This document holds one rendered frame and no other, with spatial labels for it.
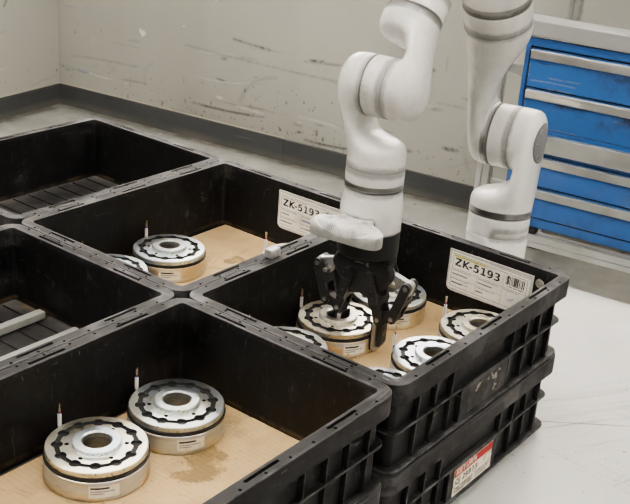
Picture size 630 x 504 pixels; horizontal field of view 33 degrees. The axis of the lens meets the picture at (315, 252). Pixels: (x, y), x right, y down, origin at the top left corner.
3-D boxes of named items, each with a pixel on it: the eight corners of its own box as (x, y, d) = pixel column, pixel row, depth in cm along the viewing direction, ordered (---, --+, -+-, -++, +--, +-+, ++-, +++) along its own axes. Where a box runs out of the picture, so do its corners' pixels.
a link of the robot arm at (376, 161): (320, 181, 126) (386, 199, 122) (330, 52, 120) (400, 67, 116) (349, 168, 132) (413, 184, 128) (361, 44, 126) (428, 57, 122)
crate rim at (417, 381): (379, 226, 153) (381, 210, 152) (572, 292, 136) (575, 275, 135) (181, 313, 123) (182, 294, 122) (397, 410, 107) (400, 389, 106)
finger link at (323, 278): (329, 251, 134) (343, 295, 135) (318, 253, 135) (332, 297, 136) (319, 257, 132) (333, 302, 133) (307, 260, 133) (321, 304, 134)
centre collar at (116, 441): (98, 425, 108) (98, 420, 108) (132, 444, 106) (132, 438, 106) (60, 445, 105) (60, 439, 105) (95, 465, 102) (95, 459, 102)
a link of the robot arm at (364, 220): (305, 234, 125) (309, 184, 122) (351, 208, 134) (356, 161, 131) (374, 254, 121) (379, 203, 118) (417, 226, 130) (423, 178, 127)
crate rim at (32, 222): (223, 173, 169) (224, 158, 168) (379, 226, 153) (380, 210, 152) (15, 238, 139) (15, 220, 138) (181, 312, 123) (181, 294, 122)
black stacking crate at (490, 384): (373, 288, 156) (380, 215, 152) (557, 358, 140) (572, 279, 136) (181, 385, 127) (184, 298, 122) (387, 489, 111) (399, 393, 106)
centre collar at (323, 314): (330, 305, 138) (331, 300, 138) (364, 316, 136) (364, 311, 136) (311, 318, 134) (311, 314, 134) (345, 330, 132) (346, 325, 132)
